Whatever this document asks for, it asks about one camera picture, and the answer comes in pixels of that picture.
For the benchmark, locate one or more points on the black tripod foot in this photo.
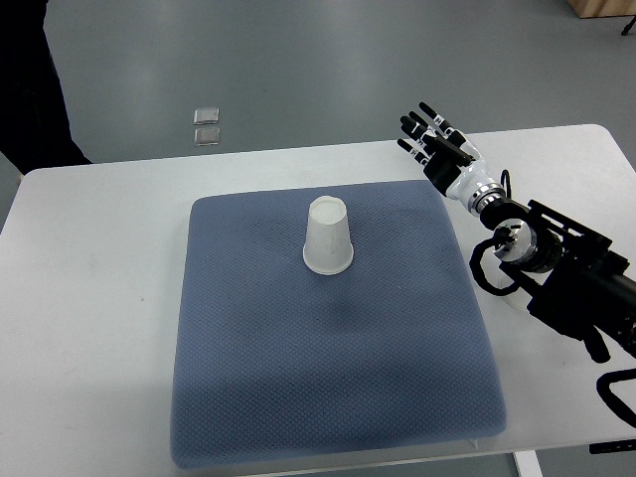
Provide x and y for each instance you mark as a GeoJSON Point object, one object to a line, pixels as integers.
{"type": "Point", "coordinates": [628, 27]}

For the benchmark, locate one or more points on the wooden box corner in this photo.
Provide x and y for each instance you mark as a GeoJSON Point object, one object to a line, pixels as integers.
{"type": "Point", "coordinates": [588, 9]}

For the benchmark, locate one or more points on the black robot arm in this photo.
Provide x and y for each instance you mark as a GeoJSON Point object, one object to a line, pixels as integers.
{"type": "Point", "coordinates": [576, 283]}

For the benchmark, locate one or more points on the upper metal floor plate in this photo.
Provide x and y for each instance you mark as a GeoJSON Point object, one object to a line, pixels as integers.
{"type": "Point", "coordinates": [206, 115]}

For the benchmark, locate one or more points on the white paper cup on cushion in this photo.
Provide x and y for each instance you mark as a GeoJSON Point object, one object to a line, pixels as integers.
{"type": "Point", "coordinates": [328, 249]}

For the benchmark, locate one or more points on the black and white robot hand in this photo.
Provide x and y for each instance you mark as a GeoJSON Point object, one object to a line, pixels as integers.
{"type": "Point", "coordinates": [449, 160]}

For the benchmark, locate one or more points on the blue mesh cushion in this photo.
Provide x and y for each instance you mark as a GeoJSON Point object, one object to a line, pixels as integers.
{"type": "Point", "coordinates": [276, 361]}

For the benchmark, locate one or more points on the dark clothed person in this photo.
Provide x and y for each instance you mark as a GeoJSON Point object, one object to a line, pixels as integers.
{"type": "Point", "coordinates": [35, 128]}

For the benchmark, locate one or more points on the black table control panel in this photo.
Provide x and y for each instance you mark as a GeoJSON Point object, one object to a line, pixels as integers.
{"type": "Point", "coordinates": [612, 446]}

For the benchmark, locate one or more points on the white table leg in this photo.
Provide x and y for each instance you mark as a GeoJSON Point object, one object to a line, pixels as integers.
{"type": "Point", "coordinates": [527, 464]}

